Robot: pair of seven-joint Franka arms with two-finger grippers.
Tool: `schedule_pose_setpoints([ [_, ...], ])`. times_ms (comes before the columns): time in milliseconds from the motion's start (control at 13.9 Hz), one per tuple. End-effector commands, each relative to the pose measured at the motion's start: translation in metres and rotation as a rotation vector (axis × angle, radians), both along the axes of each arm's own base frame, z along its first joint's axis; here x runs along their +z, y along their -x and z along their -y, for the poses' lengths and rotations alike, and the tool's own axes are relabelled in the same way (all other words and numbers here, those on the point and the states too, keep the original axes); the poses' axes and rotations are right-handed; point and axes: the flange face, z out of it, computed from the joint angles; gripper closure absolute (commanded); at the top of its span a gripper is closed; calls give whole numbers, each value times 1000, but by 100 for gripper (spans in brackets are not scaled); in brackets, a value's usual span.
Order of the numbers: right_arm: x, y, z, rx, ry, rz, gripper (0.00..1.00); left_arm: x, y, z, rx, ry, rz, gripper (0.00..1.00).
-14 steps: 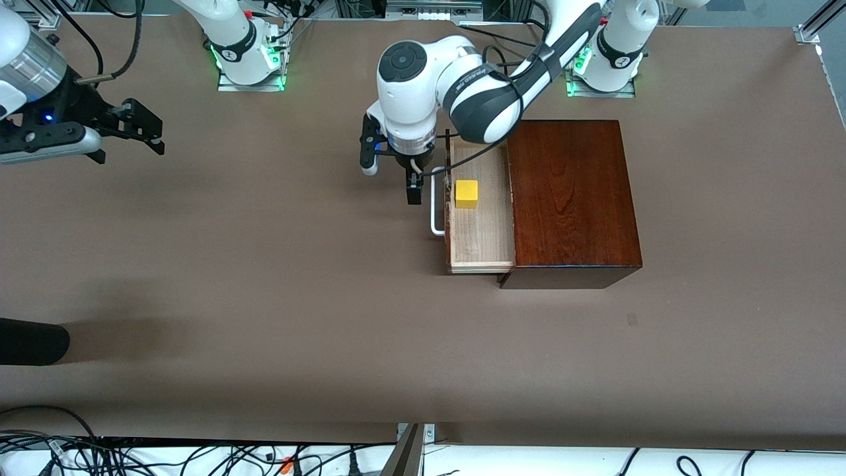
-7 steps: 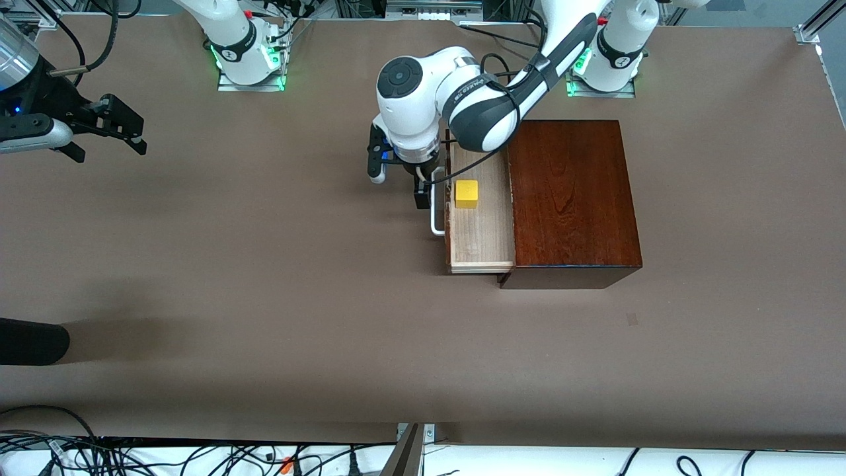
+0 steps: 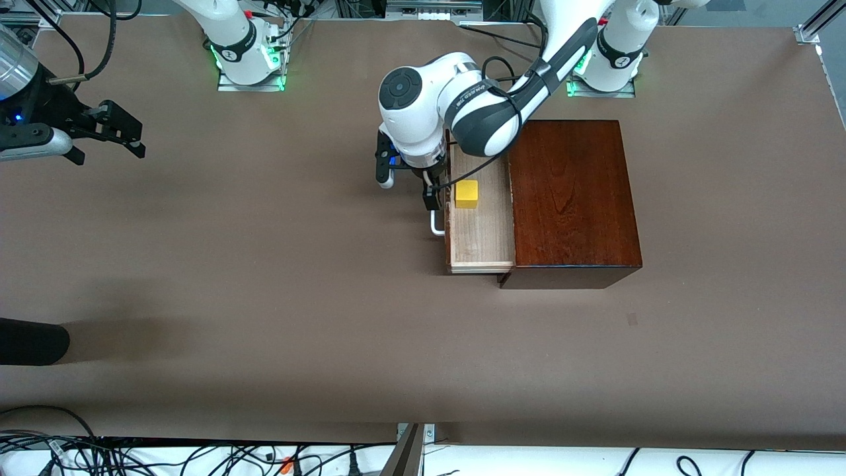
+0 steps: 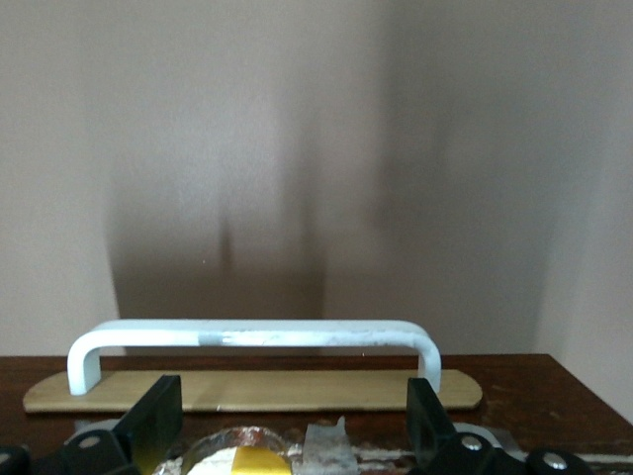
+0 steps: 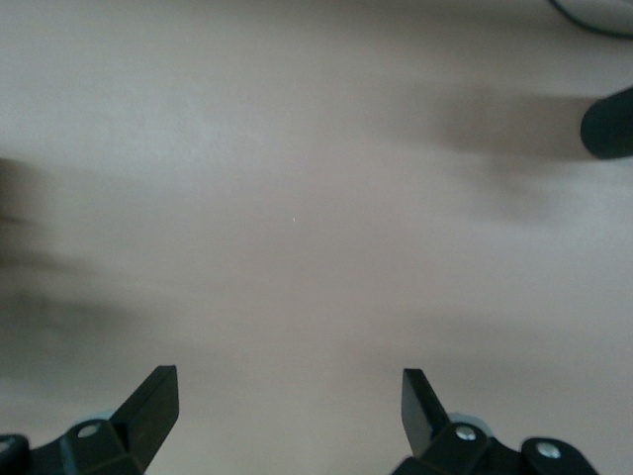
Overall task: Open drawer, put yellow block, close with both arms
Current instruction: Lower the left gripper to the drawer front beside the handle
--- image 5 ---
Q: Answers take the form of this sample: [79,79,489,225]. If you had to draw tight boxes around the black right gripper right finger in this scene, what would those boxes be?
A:
[393,368,525,475]

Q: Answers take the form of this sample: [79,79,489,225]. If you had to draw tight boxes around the black padded cylinder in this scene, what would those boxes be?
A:
[580,86,633,160]

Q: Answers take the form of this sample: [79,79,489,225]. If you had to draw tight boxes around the thick black looped cable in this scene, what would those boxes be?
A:
[547,0,633,40]

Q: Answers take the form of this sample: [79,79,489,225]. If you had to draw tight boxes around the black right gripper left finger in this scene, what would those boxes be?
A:
[29,364,179,475]

